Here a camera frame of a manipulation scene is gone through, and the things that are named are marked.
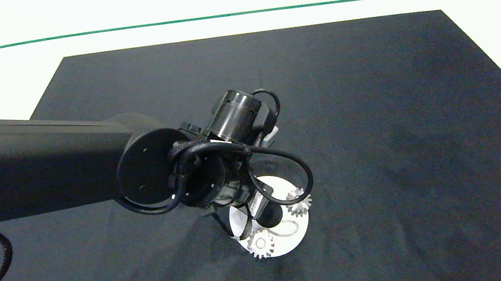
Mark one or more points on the dark table mat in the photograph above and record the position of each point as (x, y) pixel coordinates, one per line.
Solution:
(397, 142)

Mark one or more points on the small steel gear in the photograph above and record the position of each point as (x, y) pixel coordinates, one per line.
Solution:
(254, 248)
(303, 205)

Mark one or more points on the green tape line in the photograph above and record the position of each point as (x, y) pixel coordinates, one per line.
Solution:
(236, 14)

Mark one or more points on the round white pin plate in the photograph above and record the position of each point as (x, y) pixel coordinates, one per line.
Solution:
(290, 237)

